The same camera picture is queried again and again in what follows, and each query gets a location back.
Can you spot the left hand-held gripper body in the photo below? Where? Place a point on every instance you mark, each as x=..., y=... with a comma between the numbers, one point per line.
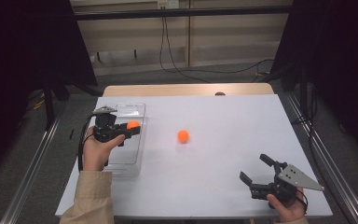
x=105, y=129

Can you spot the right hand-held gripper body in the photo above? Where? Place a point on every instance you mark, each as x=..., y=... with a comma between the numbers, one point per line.
x=282, y=188

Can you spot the orange ball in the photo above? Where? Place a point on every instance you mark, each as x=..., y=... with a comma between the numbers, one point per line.
x=133, y=124
x=183, y=136

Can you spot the clear plastic box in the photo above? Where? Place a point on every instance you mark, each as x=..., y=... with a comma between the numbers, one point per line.
x=130, y=149

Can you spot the person's right hand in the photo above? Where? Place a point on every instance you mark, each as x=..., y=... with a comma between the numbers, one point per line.
x=287, y=211

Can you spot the person's left hand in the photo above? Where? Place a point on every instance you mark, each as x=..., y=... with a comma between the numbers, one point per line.
x=98, y=154

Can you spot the white table cover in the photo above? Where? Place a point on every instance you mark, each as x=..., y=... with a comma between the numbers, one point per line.
x=223, y=186

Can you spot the small black floor item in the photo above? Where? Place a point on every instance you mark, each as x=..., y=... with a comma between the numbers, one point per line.
x=71, y=134

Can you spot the light wooden table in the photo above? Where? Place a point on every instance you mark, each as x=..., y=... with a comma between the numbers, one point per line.
x=167, y=89

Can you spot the metal floor rail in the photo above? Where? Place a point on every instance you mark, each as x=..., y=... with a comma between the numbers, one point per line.
x=329, y=155
x=28, y=180

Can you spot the black stand post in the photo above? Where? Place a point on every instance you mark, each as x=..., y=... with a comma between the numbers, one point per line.
x=48, y=105

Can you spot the black horizontal frame bar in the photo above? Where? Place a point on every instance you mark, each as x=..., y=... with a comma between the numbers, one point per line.
x=183, y=13

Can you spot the white wall socket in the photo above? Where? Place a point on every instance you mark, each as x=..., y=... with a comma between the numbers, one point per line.
x=167, y=3

